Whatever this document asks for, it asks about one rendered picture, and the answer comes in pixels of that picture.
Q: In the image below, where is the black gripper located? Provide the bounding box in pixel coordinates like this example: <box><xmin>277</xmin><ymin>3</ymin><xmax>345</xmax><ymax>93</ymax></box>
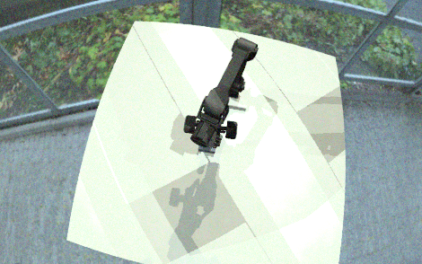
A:
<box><xmin>183</xmin><ymin>115</ymin><xmax>238</xmax><ymax>139</ymax></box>

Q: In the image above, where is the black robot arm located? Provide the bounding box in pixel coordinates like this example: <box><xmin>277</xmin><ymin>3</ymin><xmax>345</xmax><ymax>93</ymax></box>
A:
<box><xmin>190</xmin><ymin>37</ymin><xmax>259</xmax><ymax>148</ymax></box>

